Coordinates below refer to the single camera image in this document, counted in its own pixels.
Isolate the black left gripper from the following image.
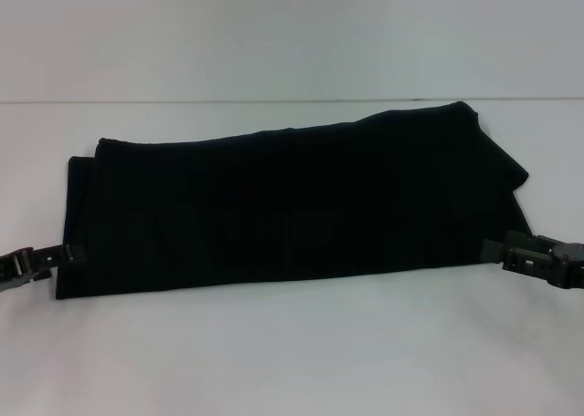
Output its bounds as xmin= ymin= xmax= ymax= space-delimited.
xmin=0 ymin=244 xmax=88 ymax=294

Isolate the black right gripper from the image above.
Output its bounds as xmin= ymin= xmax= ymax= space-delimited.
xmin=481 ymin=231 xmax=584 ymax=292

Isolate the black shirt with FREE print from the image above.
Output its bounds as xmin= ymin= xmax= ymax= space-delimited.
xmin=54 ymin=100 xmax=533 ymax=301

